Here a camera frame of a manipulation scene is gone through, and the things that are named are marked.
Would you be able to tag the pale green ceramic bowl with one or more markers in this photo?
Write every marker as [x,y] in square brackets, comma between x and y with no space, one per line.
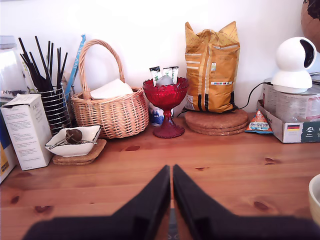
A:
[315,197]

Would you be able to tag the round cork trivet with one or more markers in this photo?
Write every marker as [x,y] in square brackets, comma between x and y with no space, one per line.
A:
[217,133]
[217,129]
[215,118]

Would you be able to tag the cork coaster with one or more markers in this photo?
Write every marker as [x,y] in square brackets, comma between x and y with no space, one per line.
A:
[98,150]
[75,163]

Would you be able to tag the blue and white ceramic cup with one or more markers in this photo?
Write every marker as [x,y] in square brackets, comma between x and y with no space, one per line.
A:
[156,117]

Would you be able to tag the white square dish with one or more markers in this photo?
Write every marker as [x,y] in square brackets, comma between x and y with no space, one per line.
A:
[72,150]

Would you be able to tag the triangular snack packet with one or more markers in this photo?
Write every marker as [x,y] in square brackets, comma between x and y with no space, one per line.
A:
[258,123]

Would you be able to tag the metal tea infuser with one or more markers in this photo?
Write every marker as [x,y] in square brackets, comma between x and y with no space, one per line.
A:
[73,136]

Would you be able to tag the red glass goblet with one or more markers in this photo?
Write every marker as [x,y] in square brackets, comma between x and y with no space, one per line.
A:
[166,96]

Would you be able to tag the cardboard can tray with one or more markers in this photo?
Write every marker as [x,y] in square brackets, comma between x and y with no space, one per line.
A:
[287,131]

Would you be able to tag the pale grey round object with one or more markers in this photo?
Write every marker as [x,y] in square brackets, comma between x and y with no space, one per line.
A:
[164,81]

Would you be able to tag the green white sachet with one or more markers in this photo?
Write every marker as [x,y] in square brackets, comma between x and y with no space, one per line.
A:
[155,72]
[166,71]
[174,72]

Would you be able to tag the silver food can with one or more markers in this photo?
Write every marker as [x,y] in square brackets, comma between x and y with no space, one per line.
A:
[269,97]
[297,106]

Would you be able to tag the yellow snack bag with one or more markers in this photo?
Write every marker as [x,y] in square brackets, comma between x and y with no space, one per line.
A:
[212,70]

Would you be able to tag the white printed carton box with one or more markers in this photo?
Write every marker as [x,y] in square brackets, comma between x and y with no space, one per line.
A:
[27,132]

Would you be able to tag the blue and yellow box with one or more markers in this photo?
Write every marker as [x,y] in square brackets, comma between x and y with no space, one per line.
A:
[5,155]

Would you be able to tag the blue and white stick packet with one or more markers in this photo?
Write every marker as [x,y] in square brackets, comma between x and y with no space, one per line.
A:
[76,65]

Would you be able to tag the black chopstick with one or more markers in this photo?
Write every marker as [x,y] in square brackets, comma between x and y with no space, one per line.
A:
[48,57]
[35,66]
[64,65]
[27,67]
[60,65]
[42,57]
[51,60]
[30,56]
[57,67]

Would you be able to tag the white printed plastic package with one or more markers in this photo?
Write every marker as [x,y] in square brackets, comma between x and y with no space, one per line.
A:
[10,72]

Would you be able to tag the white security camera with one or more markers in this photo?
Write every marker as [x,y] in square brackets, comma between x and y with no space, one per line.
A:
[290,65]

